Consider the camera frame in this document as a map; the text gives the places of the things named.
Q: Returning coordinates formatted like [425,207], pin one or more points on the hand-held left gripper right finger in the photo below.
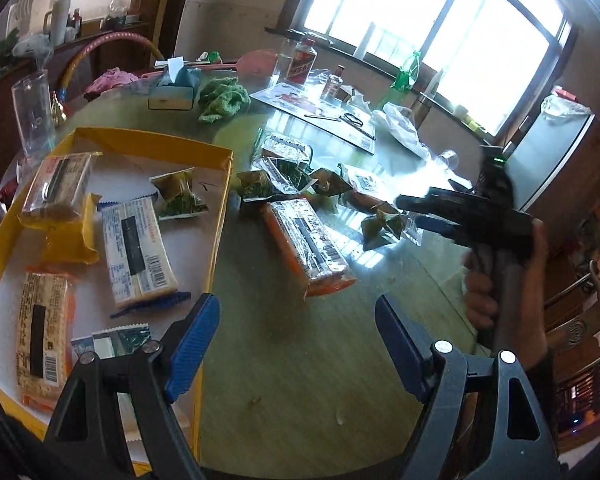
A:
[400,347]

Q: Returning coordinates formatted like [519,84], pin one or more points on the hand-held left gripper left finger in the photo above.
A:
[192,345]

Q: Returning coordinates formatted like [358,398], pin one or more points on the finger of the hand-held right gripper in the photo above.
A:
[440,227]
[440,202]

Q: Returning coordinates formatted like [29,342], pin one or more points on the white green sachet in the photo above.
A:
[112,340]

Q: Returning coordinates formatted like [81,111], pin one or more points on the yellow cardboard tray box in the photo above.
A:
[210,240]

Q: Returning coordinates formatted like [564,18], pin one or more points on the cracker packet blue wrapper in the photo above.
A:
[132,252]

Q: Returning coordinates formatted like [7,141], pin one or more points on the cracker packet orange wrapper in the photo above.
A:
[305,245]
[42,330]

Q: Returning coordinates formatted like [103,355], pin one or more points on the pile of small green packets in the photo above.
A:
[290,172]

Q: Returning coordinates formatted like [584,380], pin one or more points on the green triangular snack packet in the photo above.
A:
[177,192]

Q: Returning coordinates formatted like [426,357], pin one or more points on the cracker packet yellow wrapper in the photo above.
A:
[55,185]

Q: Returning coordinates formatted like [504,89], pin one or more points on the person's right hand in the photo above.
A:
[536,300]

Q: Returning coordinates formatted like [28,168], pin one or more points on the grey refrigerator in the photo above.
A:
[555,165]

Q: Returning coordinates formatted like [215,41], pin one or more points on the white plastic bag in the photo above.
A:
[400,127]

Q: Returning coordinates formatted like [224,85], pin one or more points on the steel thermos flask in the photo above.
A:
[422,109]

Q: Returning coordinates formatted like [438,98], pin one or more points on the black scissors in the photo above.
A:
[352,119]

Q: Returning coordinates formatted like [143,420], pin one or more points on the metal chair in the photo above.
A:
[597,310]

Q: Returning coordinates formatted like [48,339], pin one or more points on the green plastic bottle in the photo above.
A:
[405,72]

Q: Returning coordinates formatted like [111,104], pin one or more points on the black pen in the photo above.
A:
[322,116]

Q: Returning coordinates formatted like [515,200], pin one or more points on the small clear glass bottle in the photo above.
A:
[332,85]

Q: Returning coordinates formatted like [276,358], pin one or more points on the window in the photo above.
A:
[430,25]

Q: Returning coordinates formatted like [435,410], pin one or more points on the printed paper placemat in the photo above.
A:
[290,97]

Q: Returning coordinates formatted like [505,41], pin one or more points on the white liquor bottle red label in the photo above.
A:
[301,62]

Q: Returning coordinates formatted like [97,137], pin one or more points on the clear glass jar bottle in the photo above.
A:
[286,55]

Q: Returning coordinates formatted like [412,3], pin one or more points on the pink hand fan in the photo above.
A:
[262,62]

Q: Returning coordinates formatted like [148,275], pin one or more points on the green cloth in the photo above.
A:
[222,100]

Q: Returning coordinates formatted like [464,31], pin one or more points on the tissue box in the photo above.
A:
[172,92]

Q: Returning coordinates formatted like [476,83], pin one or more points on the pink cloth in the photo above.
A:
[112,81]

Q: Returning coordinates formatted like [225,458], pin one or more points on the clear glass pitcher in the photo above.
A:
[32,115]

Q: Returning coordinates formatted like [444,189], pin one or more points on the dark wooden sideboard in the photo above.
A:
[0,105]

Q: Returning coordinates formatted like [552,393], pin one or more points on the clear plastic bag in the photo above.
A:
[32,45]

